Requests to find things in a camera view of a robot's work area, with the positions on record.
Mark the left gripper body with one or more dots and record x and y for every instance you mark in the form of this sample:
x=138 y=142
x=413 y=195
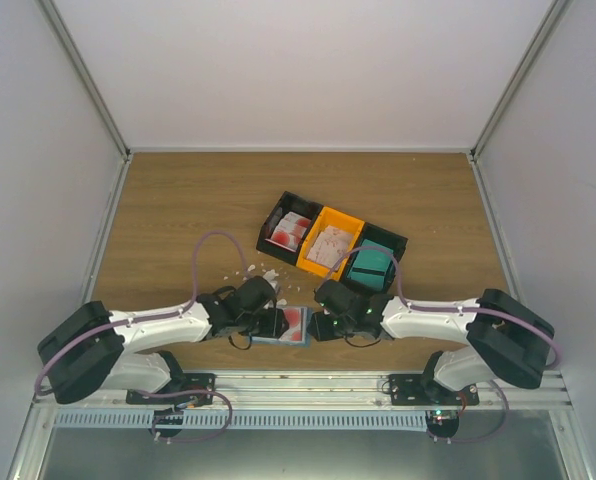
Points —
x=262 y=328

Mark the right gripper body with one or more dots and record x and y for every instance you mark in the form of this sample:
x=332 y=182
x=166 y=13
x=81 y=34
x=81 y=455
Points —
x=332 y=331

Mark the blue leather card holder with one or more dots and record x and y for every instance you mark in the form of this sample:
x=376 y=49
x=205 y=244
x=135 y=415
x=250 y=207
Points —
x=276 y=341

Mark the red dotted credit card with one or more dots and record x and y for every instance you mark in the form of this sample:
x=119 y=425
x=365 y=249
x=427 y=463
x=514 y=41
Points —
x=297 y=318

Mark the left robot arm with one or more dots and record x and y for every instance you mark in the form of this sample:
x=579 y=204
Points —
x=97 y=349

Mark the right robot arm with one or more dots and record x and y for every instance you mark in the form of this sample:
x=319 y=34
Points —
x=499 y=337

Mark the black bin with teal cards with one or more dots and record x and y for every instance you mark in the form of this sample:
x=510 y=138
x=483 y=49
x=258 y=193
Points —
x=384 y=237

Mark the teal card stack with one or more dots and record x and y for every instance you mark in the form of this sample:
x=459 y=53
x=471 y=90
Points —
x=370 y=268

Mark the red and white card stack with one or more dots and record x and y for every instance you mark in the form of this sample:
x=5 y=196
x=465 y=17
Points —
x=289 y=231

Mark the black bin with red cards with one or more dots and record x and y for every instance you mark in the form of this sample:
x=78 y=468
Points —
x=288 y=202

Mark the yellow bin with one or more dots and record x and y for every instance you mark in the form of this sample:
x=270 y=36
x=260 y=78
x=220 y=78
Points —
x=327 y=216

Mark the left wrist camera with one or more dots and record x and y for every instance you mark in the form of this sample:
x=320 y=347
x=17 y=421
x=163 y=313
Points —
x=274 y=284

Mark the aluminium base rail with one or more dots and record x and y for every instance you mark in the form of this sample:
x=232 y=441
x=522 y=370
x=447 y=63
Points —
x=364 y=391

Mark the white perforated cable duct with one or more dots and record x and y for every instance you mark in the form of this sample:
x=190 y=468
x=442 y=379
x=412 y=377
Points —
x=245 y=420

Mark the right aluminium frame post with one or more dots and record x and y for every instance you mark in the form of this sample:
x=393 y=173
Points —
x=552 y=17

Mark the aluminium frame post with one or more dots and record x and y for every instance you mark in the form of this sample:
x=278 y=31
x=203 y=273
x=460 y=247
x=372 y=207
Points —
x=60 y=29
x=552 y=17

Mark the left aluminium frame post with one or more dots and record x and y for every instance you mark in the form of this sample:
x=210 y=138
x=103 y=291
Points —
x=60 y=29

